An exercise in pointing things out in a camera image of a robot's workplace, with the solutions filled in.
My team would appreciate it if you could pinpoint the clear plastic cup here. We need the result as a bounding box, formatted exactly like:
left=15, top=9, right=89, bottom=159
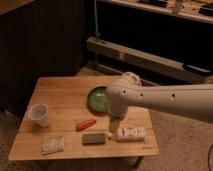
left=28, top=104, right=49, bottom=127

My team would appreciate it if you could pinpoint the wooden table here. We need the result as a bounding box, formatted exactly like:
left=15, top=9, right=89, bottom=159
left=8, top=76, right=159, bottom=161

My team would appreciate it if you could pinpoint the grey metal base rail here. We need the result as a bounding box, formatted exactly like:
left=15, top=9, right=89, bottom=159
left=87, top=37, right=213, bottom=84

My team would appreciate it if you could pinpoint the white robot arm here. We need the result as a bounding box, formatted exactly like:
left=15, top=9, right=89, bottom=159
left=105, top=72, right=213, bottom=134

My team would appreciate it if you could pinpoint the black flat object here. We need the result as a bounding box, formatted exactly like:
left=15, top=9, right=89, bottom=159
left=182, top=63, right=213, bottom=76

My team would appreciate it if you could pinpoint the green ceramic bowl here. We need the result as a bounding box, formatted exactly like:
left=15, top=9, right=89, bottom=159
left=87, top=86, right=108, bottom=113

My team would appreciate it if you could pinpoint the vertical metal pole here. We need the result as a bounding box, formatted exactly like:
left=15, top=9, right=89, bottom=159
left=93, top=0, right=100, bottom=40

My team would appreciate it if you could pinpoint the grey sponge block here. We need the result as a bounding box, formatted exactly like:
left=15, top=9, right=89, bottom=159
left=82, top=133, right=106, bottom=145

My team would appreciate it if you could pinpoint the orange carrot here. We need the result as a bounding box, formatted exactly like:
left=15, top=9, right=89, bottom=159
left=76, top=119, right=96, bottom=131

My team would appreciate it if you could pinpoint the clear plastic bottle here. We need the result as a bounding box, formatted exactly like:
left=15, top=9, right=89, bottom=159
left=107, top=127, right=146, bottom=142

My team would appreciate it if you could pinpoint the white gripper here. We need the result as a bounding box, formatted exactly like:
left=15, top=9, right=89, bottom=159
left=108, top=104, right=128, bottom=134

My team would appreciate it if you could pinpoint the background shelf counter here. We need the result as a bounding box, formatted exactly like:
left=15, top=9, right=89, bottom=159
left=101, top=0, right=213, bottom=24

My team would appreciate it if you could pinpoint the beige scouring pad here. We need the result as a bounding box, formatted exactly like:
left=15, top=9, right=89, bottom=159
left=41, top=136, right=64, bottom=155

